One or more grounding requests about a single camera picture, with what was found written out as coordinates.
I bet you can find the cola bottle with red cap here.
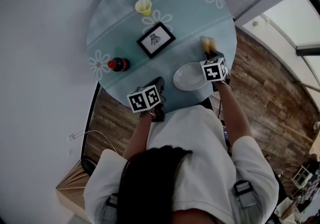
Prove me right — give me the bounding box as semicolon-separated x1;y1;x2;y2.
107;57;131;73

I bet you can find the black picture frame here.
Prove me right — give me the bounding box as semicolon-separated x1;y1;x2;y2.
136;22;177;59

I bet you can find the light wooden table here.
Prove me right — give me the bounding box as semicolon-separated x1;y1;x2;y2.
284;81;320;162

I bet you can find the person's left forearm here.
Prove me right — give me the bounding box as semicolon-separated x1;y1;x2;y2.
122;111;157;161

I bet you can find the white wire rack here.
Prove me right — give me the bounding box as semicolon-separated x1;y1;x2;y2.
291;165;313;188

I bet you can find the person's white shirt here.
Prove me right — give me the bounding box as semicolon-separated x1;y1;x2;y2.
83;104;280;224

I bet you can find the person's right forearm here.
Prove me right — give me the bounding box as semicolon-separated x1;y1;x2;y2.
216;80;252;148

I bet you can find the beige ribbed box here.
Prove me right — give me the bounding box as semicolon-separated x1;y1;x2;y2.
55;159;92;224

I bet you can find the bread roll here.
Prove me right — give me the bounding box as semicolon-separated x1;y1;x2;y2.
200;37;217;54

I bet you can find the black box device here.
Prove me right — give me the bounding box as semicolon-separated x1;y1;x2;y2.
221;120;231;148

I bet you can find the glass sliding door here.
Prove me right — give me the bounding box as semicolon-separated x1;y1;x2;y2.
234;0;320;93

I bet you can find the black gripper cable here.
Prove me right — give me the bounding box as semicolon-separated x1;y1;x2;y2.
217;90;223;120

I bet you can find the grey shoulder strap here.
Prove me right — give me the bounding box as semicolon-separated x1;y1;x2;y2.
101;192;120;224
233;180;263;224

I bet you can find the yellow paper cup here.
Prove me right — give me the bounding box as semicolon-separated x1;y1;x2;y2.
135;0;153;17

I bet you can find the white wall cable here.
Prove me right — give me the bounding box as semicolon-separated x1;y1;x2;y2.
73;129;118;155

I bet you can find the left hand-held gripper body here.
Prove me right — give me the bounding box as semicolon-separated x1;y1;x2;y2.
126;83;168;123

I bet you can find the round table with blue cloth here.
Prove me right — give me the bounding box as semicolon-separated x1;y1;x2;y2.
86;0;238;113

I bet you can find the black round stool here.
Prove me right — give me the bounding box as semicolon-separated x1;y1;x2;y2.
80;157;98;176

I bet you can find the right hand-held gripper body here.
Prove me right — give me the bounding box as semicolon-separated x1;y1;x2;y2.
199;53;231;92

